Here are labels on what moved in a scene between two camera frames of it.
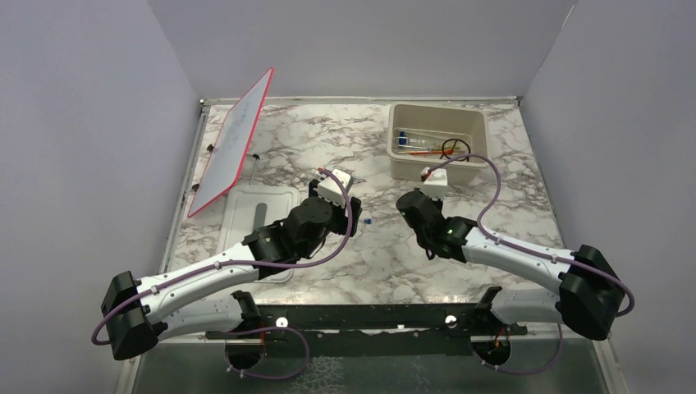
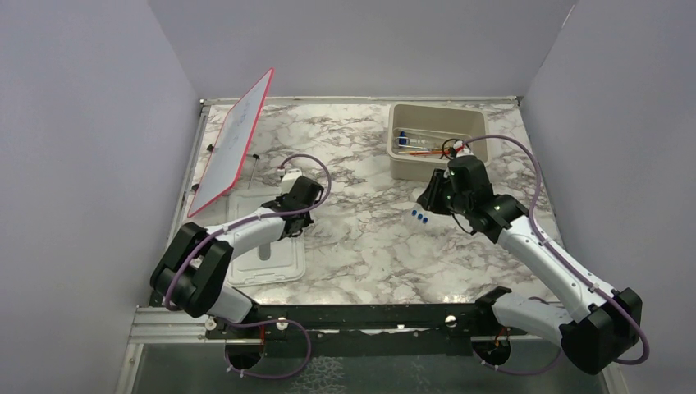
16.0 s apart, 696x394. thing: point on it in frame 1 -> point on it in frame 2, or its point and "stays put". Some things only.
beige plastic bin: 423,136 stays put
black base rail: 382,330 stays put
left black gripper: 341,226 -> 309,221
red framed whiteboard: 231,144 stays put
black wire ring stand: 455,139 stays put
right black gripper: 437,203 -> 430,199
